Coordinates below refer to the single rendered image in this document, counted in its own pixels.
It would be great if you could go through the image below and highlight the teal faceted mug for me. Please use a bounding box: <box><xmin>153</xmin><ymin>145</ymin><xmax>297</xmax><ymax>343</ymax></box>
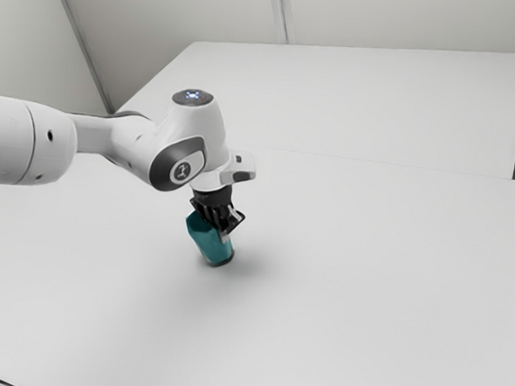
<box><xmin>182</xmin><ymin>210</ymin><xmax>237</xmax><ymax>271</ymax></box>

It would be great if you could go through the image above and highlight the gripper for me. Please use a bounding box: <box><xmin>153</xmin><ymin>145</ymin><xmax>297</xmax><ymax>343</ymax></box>
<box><xmin>186</xmin><ymin>185</ymin><xmax>248</xmax><ymax>245</ymax></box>

